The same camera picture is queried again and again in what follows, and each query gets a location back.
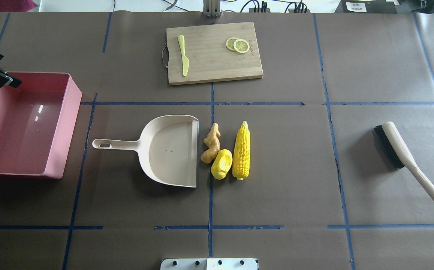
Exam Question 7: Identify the beige plastic dustpan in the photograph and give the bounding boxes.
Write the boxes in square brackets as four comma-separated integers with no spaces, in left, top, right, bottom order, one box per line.
[92,115,199,188]

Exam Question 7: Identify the tan ginger root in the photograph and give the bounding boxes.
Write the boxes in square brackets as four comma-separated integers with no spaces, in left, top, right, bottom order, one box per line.
[201,123,221,164]

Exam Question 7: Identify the yellow corn cob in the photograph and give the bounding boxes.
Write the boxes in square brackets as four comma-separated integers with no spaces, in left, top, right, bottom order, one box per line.
[232,121,251,180]

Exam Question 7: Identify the beige hand brush black bristles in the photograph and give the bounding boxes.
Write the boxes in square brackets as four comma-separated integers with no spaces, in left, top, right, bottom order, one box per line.
[373,121,434,202]

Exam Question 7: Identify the pink plastic bin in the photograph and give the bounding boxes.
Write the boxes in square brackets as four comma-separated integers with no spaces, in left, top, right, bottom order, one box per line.
[0,72,82,180]

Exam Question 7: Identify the yellow-green plastic knife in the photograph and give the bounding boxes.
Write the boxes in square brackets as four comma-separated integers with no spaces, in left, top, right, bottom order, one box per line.
[178,34,190,77]

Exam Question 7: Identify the bamboo cutting board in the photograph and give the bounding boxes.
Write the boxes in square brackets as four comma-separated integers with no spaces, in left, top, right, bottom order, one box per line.
[166,22,263,86]

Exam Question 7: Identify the lemon slice back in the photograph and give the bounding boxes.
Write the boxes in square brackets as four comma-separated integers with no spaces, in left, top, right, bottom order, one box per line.
[226,37,239,52]

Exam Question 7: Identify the lemon slice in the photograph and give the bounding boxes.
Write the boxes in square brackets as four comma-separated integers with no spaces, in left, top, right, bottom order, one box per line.
[226,37,239,52]
[232,38,250,54]

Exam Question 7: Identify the lemon slice front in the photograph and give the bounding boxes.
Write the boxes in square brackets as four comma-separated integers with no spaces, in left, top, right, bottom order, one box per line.
[232,38,250,54]

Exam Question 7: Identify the black box with label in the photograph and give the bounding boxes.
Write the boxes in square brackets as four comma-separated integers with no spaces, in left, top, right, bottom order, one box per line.
[334,0,397,14]

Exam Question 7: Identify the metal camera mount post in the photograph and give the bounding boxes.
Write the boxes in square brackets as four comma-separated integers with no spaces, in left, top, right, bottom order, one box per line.
[203,0,222,18]

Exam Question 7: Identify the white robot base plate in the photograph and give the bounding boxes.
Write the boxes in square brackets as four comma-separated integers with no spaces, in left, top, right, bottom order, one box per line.
[160,258,259,270]

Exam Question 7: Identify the black cables at table edge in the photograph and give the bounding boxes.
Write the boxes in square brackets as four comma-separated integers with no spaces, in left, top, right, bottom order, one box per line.
[239,0,308,14]

